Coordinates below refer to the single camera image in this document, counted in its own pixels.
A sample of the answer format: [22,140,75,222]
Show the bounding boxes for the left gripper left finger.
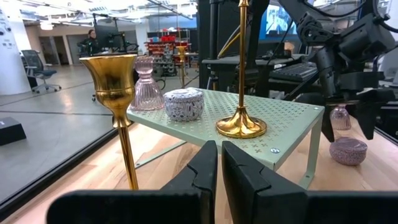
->
[160,140,218,194]

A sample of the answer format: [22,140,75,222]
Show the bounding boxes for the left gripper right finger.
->
[221,141,308,224]

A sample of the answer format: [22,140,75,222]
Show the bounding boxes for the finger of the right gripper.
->
[355,104,379,141]
[320,105,336,144]

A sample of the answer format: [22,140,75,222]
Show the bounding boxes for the pink ribbed glass candle holder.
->
[329,104,353,131]
[129,55,165,112]

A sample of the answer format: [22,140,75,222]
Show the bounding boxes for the mauve floral candle tin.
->
[328,136,369,167]

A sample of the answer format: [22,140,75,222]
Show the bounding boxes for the tall brass candlestick holder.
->
[215,0,268,139]
[79,54,140,191]
[175,45,190,90]

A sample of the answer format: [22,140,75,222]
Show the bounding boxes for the white purple-pattern candle tin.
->
[162,88,205,123]

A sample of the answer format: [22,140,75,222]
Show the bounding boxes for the green perforated metal shelf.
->
[126,88,326,190]

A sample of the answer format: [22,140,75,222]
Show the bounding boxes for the black keyboard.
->
[269,62,319,83]

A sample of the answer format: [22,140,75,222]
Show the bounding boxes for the lit computer screen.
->
[265,4,299,35]

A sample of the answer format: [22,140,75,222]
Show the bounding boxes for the black desk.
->
[201,54,308,95]

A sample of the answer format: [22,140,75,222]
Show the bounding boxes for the red parts rack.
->
[145,29,191,55]

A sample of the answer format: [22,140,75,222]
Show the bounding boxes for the black computer monitor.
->
[93,24,123,51]

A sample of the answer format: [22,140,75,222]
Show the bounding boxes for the person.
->
[76,29,101,57]

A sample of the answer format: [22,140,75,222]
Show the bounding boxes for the dark office chair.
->
[20,49,62,95]

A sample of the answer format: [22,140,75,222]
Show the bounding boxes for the black box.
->
[0,116,28,147]

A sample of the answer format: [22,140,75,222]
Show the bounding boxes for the white pillar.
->
[0,0,32,96]

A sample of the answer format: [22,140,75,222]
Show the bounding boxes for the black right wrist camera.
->
[338,12,397,62]

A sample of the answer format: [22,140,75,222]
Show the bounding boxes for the black aluminium station frame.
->
[197,0,271,91]

